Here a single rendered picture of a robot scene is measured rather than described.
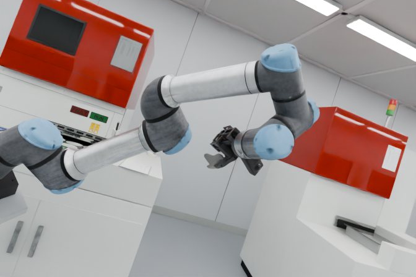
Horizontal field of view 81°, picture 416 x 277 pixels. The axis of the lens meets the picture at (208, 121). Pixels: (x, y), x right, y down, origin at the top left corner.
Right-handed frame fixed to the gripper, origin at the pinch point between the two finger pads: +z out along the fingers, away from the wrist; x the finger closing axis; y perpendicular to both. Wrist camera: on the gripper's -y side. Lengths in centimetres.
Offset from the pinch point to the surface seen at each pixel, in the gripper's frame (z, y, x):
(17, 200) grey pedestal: 25, 39, 55
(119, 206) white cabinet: 49, 8, 40
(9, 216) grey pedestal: 15, 36, 56
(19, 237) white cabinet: 56, 31, 75
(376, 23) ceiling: 70, -63, -214
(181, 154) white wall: 250, -35, -30
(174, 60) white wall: 231, 59, -114
